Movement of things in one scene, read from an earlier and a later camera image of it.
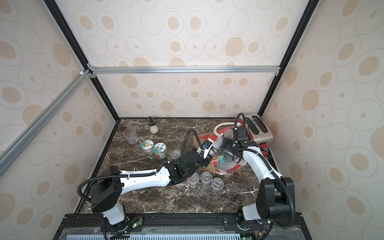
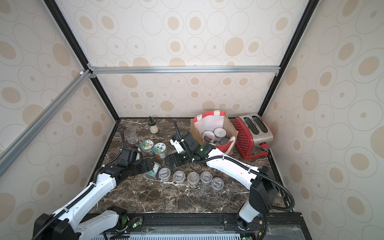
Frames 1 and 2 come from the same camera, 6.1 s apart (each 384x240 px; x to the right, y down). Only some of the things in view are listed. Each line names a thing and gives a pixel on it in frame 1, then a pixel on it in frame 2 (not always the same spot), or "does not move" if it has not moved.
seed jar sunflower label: (147, 147) does not move
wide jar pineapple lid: (160, 151) does not move
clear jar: (206, 177) does not move
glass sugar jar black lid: (153, 128) does not move
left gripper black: (208, 159) -> (146, 166)
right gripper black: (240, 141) -> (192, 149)
